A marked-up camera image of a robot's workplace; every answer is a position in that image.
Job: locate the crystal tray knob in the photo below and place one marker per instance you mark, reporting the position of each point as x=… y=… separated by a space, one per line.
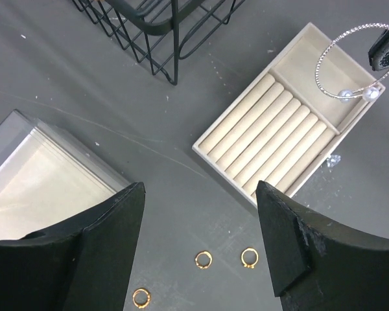
x=332 y=160

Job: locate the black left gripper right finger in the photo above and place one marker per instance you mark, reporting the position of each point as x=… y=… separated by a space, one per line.
x=317 y=263

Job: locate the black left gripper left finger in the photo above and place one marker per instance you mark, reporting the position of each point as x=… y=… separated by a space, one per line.
x=81 y=263

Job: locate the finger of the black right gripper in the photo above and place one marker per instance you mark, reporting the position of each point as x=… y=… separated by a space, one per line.
x=379 y=53

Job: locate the beige velvet jewelry tray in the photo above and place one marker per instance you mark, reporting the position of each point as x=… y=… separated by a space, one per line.
x=287 y=122

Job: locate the black wire dish rack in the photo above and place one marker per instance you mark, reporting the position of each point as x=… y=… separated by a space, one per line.
x=159 y=33

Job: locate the clear lidded beige box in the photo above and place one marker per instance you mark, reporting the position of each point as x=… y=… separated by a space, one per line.
x=46 y=176

